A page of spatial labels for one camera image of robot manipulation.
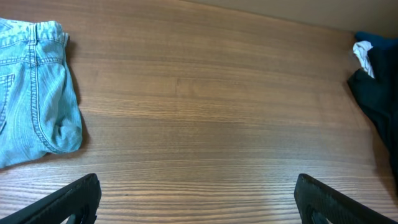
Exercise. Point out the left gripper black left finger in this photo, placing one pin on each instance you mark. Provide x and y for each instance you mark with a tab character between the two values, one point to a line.
76	202

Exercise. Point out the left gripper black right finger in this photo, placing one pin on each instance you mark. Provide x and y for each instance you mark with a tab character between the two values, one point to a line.
319	203

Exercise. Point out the light blue denim shorts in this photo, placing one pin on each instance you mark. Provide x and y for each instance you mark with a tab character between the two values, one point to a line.
39	108

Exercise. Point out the black garment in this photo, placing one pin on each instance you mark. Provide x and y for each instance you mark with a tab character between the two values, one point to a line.
377	97

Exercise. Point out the white cloth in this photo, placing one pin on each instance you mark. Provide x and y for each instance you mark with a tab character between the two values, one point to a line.
360	50

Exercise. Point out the dark blue garment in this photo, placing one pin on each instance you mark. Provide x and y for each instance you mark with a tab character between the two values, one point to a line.
376	40

